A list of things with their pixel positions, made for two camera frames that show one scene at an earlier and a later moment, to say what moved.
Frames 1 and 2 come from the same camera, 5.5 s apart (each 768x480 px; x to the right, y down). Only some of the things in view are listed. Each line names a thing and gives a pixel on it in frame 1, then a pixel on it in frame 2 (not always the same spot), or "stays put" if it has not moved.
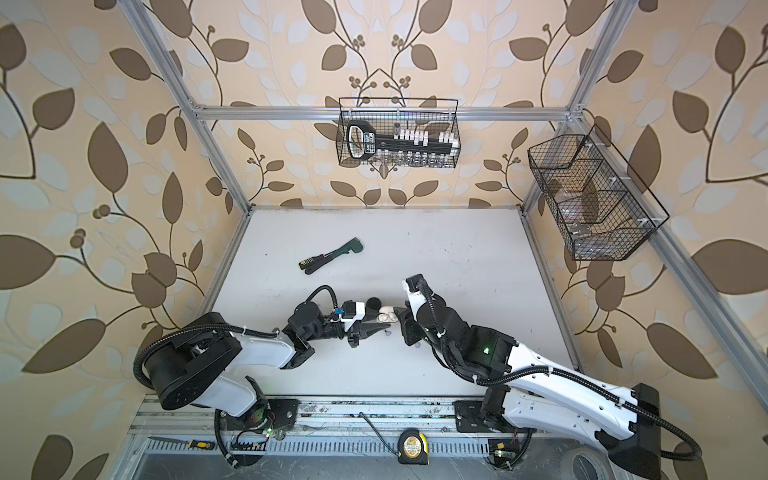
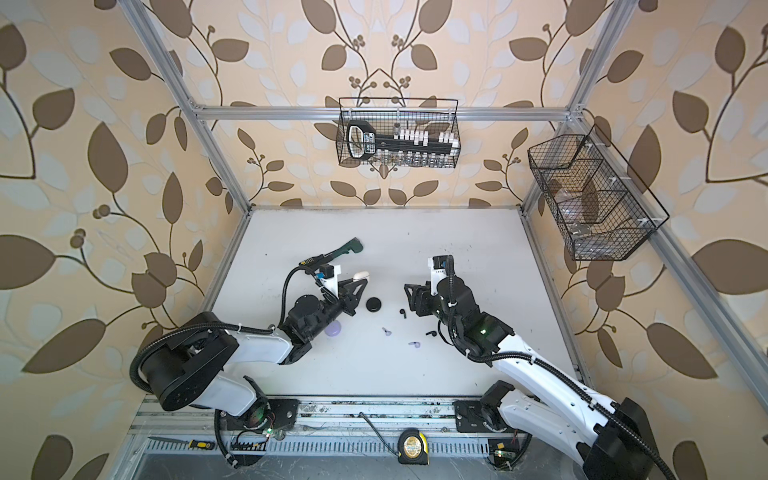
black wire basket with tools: (398, 132) stays put
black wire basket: (603, 209) stays put
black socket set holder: (363, 142) stays put
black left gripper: (352, 339) -> (344, 297)
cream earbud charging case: (386, 315) -> (362, 275)
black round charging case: (373, 303) stays put
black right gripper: (407, 323) -> (422, 296)
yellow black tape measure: (413, 447) stays put
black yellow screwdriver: (309, 261) stays put
